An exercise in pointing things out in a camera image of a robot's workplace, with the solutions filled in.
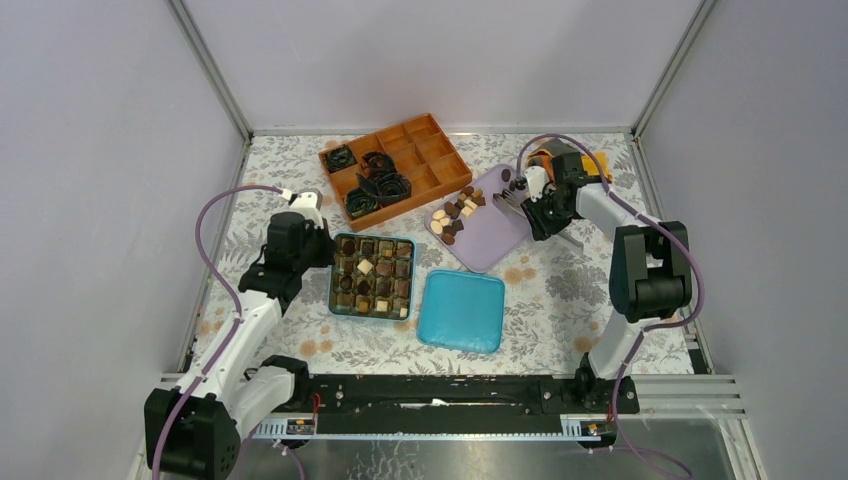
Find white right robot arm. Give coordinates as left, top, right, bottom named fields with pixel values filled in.
left=519, top=148, right=693, bottom=413

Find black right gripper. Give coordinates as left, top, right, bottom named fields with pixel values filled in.
left=520, top=187, right=573, bottom=242

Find metal serving tongs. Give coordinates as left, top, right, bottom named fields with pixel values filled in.
left=493, top=188, right=584, bottom=255

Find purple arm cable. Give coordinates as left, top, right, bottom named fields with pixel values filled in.
left=150, top=184, right=289, bottom=480
left=515, top=133, right=708, bottom=478

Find teal box lid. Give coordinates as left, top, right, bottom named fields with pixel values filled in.
left=417, top=269, right=505, bottom=354

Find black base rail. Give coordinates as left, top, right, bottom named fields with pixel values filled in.
left=274, top=374, right=640, bottom=437

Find wooden compartment tray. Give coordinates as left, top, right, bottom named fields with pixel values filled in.
left=319, top=113, right=472, bottom=232

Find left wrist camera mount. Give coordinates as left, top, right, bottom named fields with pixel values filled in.
left=280, top=188, right=327, bottom=230

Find rolled dark floral tie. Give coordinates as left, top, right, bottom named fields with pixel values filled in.
left=322, top=144, right=357, bottom=173

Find orange grey cloth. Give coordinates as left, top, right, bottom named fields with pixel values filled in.
left=527, top=138, right=599, bottom=181

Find pile of assorted chocolates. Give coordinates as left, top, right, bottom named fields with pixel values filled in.
left=429, top=168, right=528, bottom=247

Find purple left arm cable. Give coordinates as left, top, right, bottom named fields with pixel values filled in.
left=150, top=184, right=289, bottom=480

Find rolled dark patterned tie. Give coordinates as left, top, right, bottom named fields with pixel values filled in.
left=357, top=172, right=412, bottom=206

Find rolled dark green tie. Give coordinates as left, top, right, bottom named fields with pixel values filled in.
left=344, top=188, right=381, bottom=219

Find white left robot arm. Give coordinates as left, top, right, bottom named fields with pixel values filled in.
left=144, top=207, right=335, bottom=479

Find teal chocolate box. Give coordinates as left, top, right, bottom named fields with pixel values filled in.
left=328, top=233, right=418, bottom=322

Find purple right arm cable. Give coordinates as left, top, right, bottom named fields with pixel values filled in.
left=515, top=133, right=708, bottom=478

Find lavender plastic tray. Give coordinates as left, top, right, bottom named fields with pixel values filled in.
left=424, top=164, right=532, bottom=273

